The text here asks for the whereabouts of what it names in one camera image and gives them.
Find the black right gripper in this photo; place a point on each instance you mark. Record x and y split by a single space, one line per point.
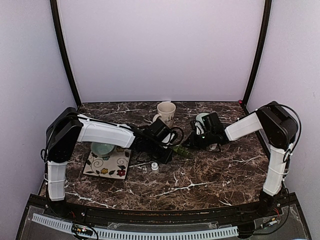
193 143

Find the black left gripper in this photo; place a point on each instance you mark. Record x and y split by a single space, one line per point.
166 158

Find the white pill bottle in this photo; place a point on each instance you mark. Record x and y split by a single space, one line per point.
155 167
213 146

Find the green weekly pill organizer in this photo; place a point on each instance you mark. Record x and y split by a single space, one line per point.
182 151

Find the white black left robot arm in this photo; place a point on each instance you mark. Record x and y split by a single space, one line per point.
71 127

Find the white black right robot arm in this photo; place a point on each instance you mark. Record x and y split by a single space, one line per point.
279 124

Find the striped light blue bowl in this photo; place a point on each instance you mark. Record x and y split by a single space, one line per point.
200 116

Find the white mug with coral pattern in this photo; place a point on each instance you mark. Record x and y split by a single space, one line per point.
165 112

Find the square floral plate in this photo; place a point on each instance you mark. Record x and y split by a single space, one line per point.
114 166

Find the plain celadon green bowl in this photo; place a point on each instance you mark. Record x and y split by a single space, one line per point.
102 149

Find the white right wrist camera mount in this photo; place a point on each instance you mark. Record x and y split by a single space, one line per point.
198 127

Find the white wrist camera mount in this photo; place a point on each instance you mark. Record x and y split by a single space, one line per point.
170 137
198 127

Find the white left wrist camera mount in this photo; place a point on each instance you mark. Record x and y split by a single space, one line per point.
170 137

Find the white slotted cable duct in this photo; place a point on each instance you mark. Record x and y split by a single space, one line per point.
121 231

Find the black frame post right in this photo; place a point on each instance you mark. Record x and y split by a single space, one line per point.
258 53

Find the black frame post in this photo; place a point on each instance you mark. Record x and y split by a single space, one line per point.
63 51
258 53

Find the black front table rail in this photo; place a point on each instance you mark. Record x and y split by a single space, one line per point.
244 215

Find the black frame post left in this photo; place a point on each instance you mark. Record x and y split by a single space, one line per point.
63 51

